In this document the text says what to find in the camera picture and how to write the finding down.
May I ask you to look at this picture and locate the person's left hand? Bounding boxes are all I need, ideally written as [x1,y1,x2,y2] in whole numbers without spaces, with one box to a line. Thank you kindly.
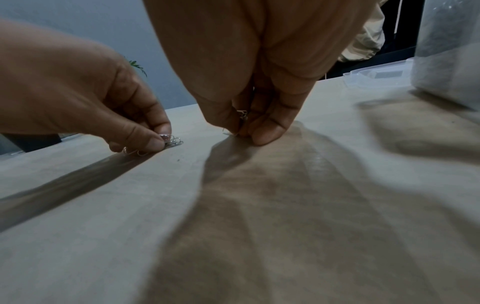
[0,19,173,155]

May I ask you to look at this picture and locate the person's right hand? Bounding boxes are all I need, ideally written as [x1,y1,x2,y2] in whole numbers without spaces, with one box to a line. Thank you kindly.
[142,0,378,146]

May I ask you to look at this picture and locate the single silver paper clip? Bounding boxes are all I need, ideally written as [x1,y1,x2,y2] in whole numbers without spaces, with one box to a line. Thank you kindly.
[223,109,250,137]

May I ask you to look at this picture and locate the bunch of silver paper clips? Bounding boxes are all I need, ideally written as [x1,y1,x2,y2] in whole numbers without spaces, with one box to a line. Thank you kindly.
[122,133,185,157]

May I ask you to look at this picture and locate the black furniture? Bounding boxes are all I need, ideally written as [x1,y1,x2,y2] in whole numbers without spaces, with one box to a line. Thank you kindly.
[3,133,84,153]
[321,0,426,81]

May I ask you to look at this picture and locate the green plant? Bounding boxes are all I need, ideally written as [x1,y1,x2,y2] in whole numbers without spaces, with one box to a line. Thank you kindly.
[123,56,149,79]

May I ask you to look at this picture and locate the flat clear plastic lid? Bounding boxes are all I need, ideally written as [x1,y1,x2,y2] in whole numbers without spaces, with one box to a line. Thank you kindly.
[341,57,418,90]

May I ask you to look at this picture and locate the tall clear plastic container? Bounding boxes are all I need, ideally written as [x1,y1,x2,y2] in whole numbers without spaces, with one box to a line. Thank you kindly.
[409,0,480,111]

